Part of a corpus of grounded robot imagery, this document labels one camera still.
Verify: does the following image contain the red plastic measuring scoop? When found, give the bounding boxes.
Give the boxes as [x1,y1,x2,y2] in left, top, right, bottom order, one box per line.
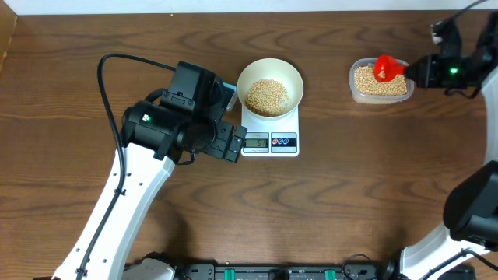
[373,54,405,82]

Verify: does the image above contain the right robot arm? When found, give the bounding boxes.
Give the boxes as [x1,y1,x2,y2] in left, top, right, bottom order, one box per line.
[382,12,497,279]

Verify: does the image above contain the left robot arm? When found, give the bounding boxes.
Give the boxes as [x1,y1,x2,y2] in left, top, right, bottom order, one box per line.
[52,55,247,279]

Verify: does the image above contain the white digital kitchen scale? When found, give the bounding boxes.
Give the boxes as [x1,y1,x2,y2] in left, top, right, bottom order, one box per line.
[241,106,300,157]

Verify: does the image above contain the pile of beans in bowl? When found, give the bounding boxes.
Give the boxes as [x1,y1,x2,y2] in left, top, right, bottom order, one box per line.
[245,79,290,117]

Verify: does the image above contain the white ceramic bowl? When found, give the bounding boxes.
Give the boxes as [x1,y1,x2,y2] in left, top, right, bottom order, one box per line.
[237,58,304,116]

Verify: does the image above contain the clear plastic container of beans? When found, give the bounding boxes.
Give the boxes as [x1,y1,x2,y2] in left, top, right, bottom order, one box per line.
[349,58,416,104]

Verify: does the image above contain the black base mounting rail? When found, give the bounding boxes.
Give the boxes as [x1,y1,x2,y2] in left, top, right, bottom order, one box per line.
[124,263,477,280]

